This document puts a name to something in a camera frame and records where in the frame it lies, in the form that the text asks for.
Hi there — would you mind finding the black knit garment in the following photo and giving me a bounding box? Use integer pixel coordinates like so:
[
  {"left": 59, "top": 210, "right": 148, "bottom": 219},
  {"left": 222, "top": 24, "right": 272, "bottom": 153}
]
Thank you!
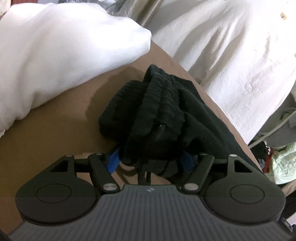
[{"left": 98, "top": 65, "right": 253, "bottom": 185}]

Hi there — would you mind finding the brown bed sheet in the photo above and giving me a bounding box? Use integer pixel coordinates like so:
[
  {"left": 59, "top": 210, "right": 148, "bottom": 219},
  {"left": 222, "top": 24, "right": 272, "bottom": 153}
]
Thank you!
[{"left": 0, "top": 39, "right": 296, "bottom": 235}]

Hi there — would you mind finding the white cable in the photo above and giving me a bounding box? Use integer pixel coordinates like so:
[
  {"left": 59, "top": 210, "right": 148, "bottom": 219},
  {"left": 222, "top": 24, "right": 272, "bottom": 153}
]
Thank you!
[{"left": 248, "top": 110, "right": 296, "bottom": 149}]

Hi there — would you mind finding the white quilted blanket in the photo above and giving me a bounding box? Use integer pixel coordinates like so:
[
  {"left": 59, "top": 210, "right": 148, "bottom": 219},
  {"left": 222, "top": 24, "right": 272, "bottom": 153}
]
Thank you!
[{"left": 147, "top": 1, "right": 295, "bottom": 142}]

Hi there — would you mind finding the white pillow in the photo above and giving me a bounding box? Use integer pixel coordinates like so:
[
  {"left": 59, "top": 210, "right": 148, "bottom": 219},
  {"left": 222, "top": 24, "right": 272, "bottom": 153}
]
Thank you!
[{"left": 1, "top": 3, "right": 152, "bottom": 133}]

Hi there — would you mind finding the light green quilted jacket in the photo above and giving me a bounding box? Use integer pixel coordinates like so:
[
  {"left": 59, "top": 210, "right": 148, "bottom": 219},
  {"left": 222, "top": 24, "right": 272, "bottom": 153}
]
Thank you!
[{"left": 271, "top": 143, "right": 295, "bottom": 185}]

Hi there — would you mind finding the red garment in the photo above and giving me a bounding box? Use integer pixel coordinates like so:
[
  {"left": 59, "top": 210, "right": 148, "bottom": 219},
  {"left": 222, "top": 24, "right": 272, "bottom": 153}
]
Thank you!
[{"left": 263, "top": 150, "right": 273, "bottom": 174}]

